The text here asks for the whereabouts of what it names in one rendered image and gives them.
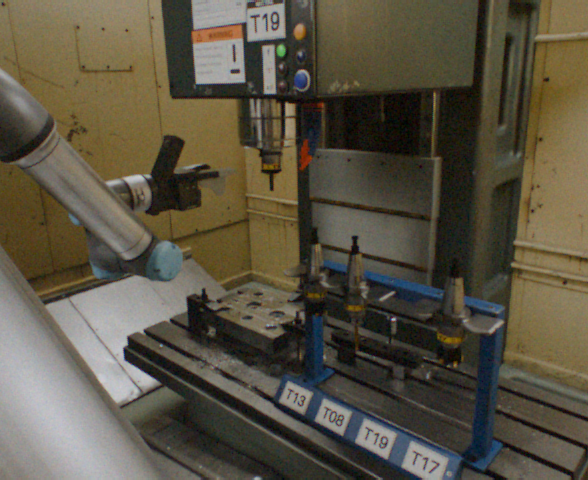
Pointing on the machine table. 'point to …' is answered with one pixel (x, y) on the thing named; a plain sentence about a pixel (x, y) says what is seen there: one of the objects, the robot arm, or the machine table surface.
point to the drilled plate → (236, 326)
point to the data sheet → (218, 12)
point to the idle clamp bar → (405, 361)
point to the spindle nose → (268, 123)
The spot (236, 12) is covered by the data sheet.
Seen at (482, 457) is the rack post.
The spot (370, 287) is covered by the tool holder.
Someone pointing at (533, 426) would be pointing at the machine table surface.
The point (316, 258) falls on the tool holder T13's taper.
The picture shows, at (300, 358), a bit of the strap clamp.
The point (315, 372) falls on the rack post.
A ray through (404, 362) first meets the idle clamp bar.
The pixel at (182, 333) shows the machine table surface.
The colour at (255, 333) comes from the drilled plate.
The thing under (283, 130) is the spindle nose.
